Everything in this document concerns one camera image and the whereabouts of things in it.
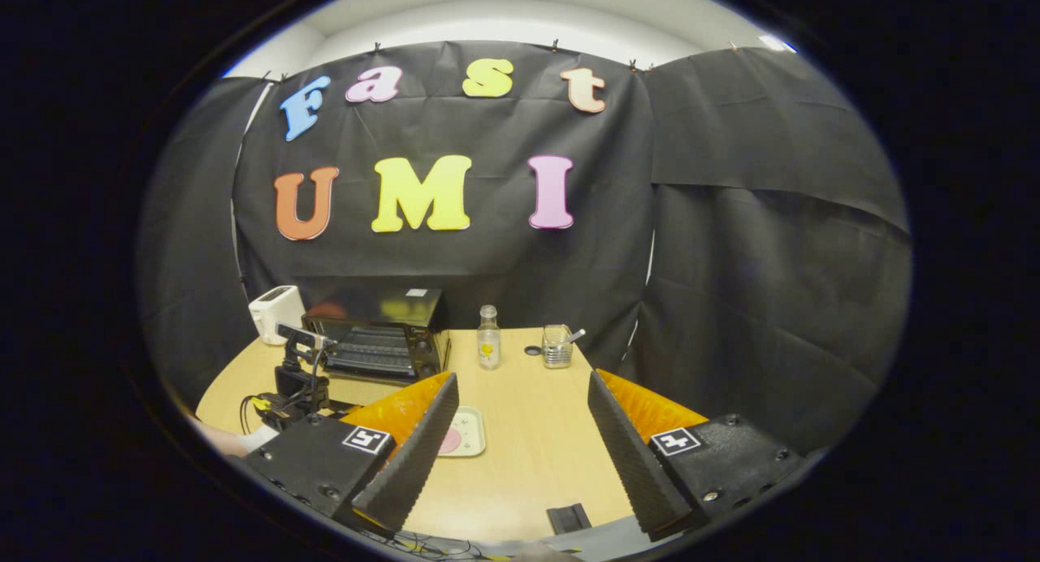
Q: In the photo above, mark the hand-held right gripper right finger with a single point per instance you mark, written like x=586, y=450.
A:
x=630, y=464

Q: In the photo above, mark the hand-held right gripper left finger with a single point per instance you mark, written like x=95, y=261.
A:
x=410, y=464

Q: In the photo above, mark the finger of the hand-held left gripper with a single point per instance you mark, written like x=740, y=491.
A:
x=299, y=335

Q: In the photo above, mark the pink food slice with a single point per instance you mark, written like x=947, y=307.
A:
x=451, y=442

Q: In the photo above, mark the cream food tray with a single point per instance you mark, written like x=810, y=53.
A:
x=471, y=424

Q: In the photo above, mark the black electric oven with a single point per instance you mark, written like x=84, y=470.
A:
x=382, y=347

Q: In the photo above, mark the white toaster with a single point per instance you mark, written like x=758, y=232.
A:
x=272, y=310

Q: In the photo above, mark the metal spoon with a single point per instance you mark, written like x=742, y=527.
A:
x=577, y=335

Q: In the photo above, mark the clear drink bottle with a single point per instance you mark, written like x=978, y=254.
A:
x=488, y=343

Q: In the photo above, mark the small black bracket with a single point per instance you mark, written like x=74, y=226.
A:
x=569, y=518

